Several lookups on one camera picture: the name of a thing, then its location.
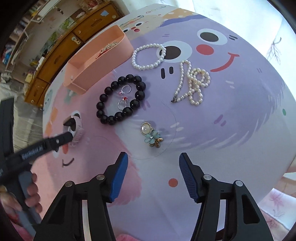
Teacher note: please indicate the cartoon printed tablecloth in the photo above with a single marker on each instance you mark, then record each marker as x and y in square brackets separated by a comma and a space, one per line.
[214, 97]

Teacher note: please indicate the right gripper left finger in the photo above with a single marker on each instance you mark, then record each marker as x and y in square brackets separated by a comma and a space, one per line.
[114, 176]

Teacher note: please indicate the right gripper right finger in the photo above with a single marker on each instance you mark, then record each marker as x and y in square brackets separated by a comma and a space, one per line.
[192, 175]

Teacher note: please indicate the white floral curtain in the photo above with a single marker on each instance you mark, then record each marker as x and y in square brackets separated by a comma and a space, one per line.
[260, 24]

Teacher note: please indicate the teal flower oval brooch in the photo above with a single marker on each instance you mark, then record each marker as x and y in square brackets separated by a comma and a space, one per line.
[152, 137]

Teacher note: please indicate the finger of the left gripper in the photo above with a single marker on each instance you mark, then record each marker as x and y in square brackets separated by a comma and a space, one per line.
[54, 143]

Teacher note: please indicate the silver ring red stone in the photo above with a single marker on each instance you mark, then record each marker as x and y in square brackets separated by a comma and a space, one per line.
[123, 103]

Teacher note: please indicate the pink plastic tray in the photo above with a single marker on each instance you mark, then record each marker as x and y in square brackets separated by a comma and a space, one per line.
[88, 65]

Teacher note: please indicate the pink smart watch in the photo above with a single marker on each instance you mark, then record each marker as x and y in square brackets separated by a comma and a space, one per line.
[73, 124]

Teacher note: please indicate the silver ring pink stone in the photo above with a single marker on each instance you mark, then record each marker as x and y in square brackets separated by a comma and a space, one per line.
[125, 90]

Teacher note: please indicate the wooden desk with drawers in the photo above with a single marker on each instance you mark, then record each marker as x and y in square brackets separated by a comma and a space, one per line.
[79, 33]

